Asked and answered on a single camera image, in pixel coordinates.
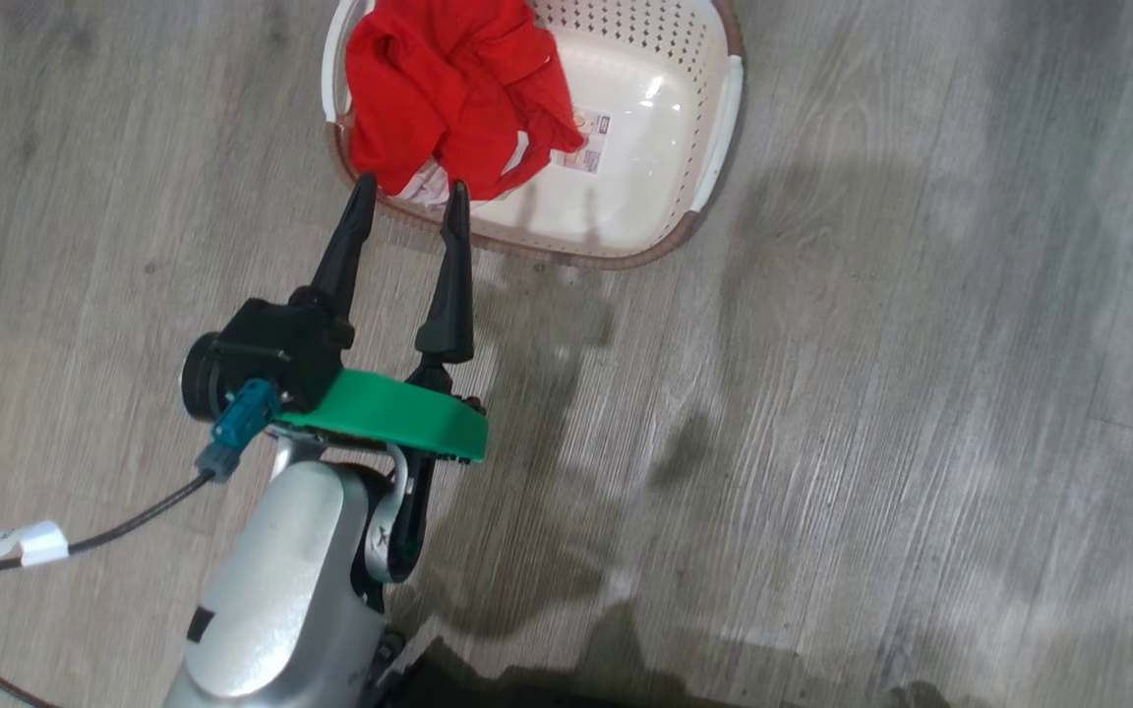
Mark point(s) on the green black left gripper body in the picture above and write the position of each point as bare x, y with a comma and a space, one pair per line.
399, 418

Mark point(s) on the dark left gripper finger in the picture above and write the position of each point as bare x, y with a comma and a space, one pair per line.
453, 295
345, 256

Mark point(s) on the red garment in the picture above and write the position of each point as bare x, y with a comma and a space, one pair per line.
439, 88

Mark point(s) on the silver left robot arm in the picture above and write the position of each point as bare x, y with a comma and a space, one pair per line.
271, 590

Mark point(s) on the cream plastic laundry basket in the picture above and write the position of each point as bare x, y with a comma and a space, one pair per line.
655, 128

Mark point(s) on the white garment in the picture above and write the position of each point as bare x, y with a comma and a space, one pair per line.
429, 187

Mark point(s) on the paper label sticker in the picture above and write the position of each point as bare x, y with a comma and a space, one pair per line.
588, 138

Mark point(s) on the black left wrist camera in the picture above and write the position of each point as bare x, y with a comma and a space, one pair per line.
276, 349

